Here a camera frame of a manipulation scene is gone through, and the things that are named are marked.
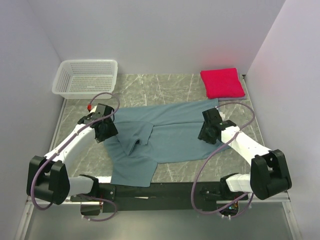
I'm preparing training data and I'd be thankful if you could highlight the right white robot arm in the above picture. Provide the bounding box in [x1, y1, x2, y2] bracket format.
[198, 108, 292, 200]

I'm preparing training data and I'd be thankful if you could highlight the blue-grey t shirt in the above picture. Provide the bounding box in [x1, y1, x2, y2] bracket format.
[104, 99, 222, 187]

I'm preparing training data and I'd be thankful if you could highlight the aluminium frame rail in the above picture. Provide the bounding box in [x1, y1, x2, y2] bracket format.
[25, 192, 291, 206]

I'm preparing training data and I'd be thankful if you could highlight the white perforated plastic basket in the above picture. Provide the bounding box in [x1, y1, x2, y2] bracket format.
[51, 59, 118, 100]

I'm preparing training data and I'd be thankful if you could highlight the folded red t shirt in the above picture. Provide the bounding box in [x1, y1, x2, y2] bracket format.
[200, 68, 246, 99]

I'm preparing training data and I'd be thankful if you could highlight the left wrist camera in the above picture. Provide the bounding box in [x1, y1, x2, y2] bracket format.
[87, 104, 98, 113]

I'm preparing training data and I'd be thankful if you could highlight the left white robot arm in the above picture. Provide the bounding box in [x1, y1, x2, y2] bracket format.
[26, 103, 118, 205]

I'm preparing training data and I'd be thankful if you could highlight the folded lavender t shirt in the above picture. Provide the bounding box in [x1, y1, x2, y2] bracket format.
[218, 96, 247, 102]

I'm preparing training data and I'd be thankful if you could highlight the black base crossbar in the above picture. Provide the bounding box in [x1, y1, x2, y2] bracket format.
[70, 181, 244, 212]

